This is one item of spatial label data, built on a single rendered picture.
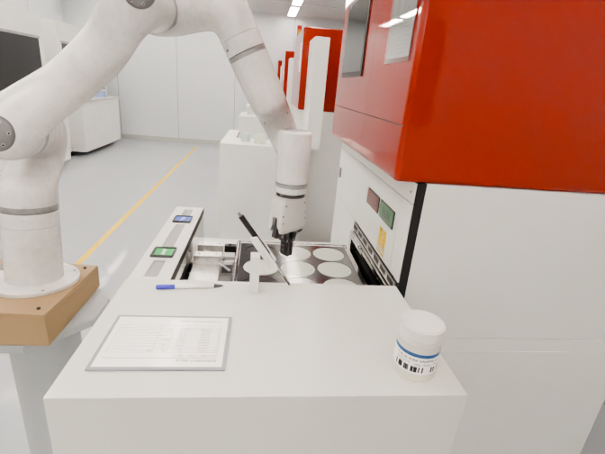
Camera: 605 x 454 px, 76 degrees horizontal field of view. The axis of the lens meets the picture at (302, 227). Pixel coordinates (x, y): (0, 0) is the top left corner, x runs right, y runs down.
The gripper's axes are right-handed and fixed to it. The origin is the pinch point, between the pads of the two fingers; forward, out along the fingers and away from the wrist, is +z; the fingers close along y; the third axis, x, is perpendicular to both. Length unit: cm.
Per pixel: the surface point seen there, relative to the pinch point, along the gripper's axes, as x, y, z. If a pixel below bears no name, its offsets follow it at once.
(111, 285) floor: -182, -21, 98
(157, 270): -12.5, 31.1, 2.4
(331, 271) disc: 7.6, -12.0, 8.0
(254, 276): 10.9, 21.0, -2.4
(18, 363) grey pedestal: -33, 58, 28
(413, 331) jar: 47, 20, -8
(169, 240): -26.9, 19.6, 2.4
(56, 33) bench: -628, -143, -83
